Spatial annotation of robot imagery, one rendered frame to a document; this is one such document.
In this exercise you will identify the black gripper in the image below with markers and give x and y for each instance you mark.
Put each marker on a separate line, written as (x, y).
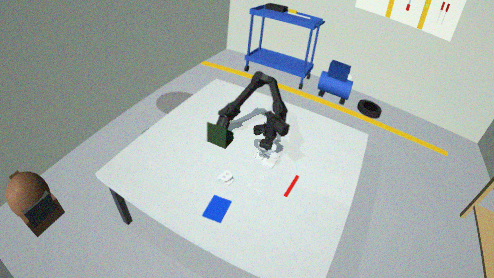
(268, 141)

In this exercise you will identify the blue flat rectangular plate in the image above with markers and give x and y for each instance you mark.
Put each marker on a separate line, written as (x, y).
(217, 208)

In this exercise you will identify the red flat bar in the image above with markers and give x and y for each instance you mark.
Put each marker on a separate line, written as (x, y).
(291, 186)

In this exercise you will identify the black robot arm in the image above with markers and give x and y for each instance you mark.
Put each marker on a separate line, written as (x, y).
(276, 121)

